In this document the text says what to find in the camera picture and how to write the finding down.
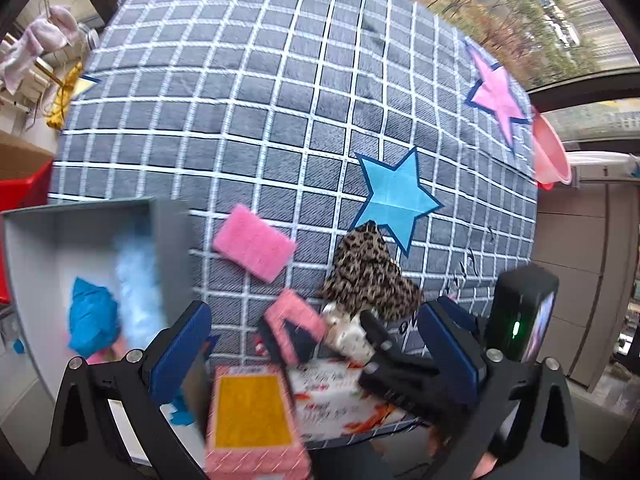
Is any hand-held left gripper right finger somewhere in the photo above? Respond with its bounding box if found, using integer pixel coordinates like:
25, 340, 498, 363
416, 296, 583, 480

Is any pale pink cloth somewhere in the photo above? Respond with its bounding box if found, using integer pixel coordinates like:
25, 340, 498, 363
0, 5, 81, 94

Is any red and white tissue pack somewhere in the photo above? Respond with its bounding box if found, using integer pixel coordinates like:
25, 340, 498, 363
287, 355, 417, 447

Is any white floral scrunchie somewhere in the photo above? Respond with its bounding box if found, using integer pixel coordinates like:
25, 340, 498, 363
320, 305, 379, 362

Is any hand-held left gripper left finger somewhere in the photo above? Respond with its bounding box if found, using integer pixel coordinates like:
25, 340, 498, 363
48, 301, 213, 480

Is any pink and yellow sponge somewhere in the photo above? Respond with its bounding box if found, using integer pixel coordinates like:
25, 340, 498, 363
205, 364, 314, 480

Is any leopard print scrunchie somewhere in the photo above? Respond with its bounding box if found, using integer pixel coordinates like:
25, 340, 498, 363
320, 222, 424, 322

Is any light blue fluffy scrunchie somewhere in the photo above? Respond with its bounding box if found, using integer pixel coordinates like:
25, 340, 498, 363
113, 244, 166, 352

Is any pink plastic basin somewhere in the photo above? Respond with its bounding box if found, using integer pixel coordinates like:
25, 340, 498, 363
531, 106, 574, 187

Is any grey checked blanket with stars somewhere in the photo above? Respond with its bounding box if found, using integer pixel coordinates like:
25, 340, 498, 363
48, 0, 541, 361

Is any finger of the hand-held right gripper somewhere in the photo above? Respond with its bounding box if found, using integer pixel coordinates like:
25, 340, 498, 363
357, 357, 468, 427
359, 308, 417, 362

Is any grey box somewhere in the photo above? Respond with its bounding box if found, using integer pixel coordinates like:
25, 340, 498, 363
0, 196, 196, 466

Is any yellow cloth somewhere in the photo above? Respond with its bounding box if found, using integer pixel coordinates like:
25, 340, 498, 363
46, 62, 84, 131

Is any pink and black sponge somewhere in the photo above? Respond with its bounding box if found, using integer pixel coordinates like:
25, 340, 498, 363
257, 288, 329, 367

